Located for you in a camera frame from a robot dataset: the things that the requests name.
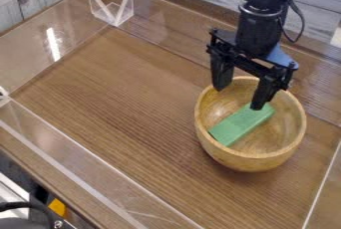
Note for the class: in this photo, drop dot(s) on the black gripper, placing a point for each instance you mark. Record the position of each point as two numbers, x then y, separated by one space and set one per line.
271 67

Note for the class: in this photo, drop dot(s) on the green rectangular block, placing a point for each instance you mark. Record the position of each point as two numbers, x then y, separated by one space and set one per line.
241 123

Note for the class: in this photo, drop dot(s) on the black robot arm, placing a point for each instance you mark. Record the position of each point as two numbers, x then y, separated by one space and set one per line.
251 49

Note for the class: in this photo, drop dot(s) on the brown wooden bowl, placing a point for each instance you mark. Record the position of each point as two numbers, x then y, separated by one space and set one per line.
270 144

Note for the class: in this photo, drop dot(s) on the yellow and black device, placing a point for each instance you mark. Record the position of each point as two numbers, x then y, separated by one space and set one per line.
57 206

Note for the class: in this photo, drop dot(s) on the clear acrylic corner bracket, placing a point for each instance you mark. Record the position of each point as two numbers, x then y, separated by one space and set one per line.
112 13

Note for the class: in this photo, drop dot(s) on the clear acrylic tray wall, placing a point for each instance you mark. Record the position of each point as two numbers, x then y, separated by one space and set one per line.
97 191

